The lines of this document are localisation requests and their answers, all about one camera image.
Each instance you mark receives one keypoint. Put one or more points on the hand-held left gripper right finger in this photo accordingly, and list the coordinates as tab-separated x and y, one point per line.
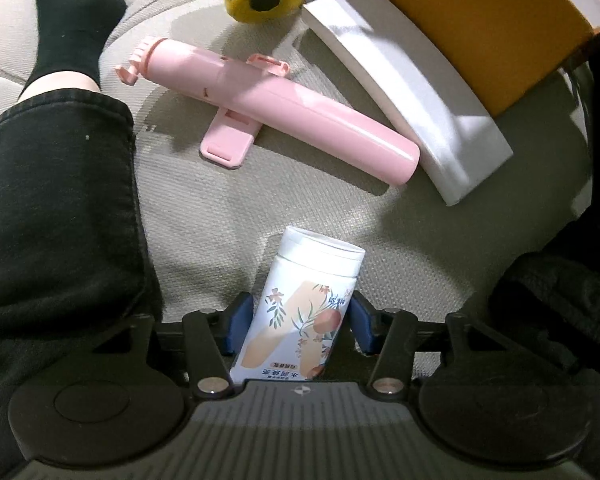
364	325

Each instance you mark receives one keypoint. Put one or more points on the person's leg, black sock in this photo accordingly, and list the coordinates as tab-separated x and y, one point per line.
55	260

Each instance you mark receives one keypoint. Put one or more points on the beige sofa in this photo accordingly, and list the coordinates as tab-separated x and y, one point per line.
205	220

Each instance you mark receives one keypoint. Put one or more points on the black sock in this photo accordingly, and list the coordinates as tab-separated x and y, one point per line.
72	30

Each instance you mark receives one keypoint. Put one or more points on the dark cloth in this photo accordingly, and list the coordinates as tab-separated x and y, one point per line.
570	300

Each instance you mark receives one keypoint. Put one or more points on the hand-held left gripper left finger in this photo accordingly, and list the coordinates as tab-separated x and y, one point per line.
239	325

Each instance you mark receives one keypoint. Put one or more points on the pink selfie stick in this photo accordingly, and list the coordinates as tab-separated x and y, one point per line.
305	110

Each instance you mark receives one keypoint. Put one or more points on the white floral bottle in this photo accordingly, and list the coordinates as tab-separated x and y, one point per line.
300	310

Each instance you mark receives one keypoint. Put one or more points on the orange storage box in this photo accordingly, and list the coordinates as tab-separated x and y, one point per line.
480	25

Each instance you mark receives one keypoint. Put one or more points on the person's bare leg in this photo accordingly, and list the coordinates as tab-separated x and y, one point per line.
62	87

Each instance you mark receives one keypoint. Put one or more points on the white curved panel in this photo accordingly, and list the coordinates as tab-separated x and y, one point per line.
415	85

